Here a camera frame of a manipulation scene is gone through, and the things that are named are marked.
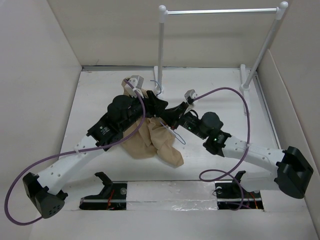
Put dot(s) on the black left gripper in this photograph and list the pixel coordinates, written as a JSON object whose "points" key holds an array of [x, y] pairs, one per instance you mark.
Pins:
{"points": [[154, 107]]}

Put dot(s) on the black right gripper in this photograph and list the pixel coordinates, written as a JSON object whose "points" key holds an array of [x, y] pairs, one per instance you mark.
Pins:
{"points": [[171, 116]]}

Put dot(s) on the blue wire hanger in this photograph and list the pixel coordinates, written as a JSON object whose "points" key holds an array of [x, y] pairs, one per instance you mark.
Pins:
{"points": [[172, 130]]}

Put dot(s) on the beige t shirt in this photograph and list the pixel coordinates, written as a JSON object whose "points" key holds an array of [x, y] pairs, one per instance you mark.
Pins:
{"points": [[152, 139]]}

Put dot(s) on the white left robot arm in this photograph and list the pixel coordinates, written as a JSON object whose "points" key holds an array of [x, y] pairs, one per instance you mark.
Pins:
{"points": [[44, 188]]}

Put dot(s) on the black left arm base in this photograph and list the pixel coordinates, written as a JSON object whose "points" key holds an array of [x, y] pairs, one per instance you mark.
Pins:
{"points": [[112, 197]]}

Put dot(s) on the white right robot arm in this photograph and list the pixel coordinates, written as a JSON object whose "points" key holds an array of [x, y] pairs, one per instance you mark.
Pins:
{"points": [[285, 170]]}

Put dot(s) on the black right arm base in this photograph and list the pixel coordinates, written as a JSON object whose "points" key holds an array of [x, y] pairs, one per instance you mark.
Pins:
{"points": [[230, 196]]}

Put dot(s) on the white clothes rack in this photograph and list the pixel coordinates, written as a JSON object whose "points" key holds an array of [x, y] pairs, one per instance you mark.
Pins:
{"points": [[216, 38]]}

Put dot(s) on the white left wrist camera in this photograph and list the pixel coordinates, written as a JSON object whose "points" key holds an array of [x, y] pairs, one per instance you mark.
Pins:
{"points": [[134, 86]]}

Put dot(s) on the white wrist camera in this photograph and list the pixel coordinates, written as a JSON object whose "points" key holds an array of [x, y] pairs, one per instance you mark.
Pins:
{"points": [[134, 86], [190, 97]]}

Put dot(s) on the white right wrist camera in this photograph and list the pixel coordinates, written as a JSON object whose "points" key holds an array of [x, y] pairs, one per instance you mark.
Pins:
{"points": [[190, 97]]}

